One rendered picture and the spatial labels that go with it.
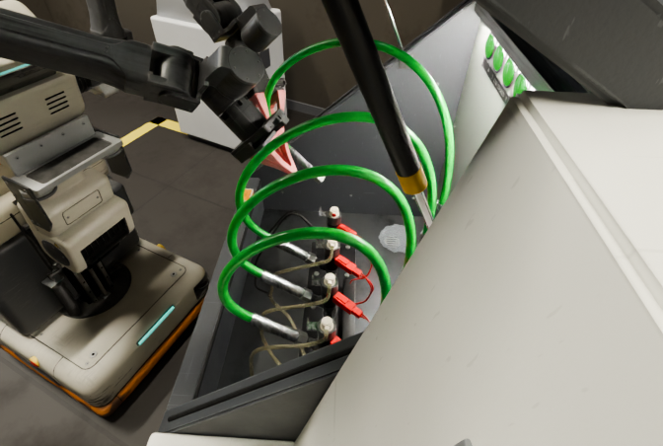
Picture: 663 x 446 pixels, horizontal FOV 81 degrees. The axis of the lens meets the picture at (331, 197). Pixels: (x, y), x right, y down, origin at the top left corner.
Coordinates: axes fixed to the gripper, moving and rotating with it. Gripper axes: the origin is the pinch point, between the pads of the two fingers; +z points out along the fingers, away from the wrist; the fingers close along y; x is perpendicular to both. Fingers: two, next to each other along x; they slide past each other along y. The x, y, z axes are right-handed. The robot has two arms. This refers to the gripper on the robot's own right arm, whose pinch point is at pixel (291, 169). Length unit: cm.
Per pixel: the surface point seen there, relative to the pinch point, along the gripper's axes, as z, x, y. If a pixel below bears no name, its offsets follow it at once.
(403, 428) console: 7, -41, 29
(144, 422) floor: 46, -19, -127
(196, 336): 11.4, -21.8, -27.2
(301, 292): 14.6, -15.0, -3.8
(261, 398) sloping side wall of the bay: 14.1, -33.3, -0.5
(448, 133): 11.2, 7.1, 23.8
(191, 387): 14.5, -30.1, -24.1
